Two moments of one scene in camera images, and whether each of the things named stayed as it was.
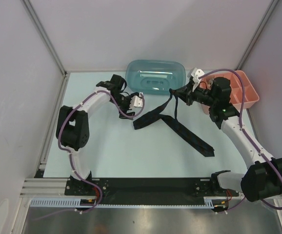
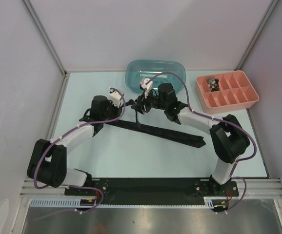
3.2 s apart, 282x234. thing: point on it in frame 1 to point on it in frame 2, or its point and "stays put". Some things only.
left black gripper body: x=124 y=102 to x=111 y=110
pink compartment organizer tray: x=251 y=95 stays put
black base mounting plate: x=146 y=191 stays put
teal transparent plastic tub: x=155 y=77 stays put
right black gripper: x=186 y=93 to x=141 y=101
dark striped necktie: x=176 y=126 to x=185 y=138
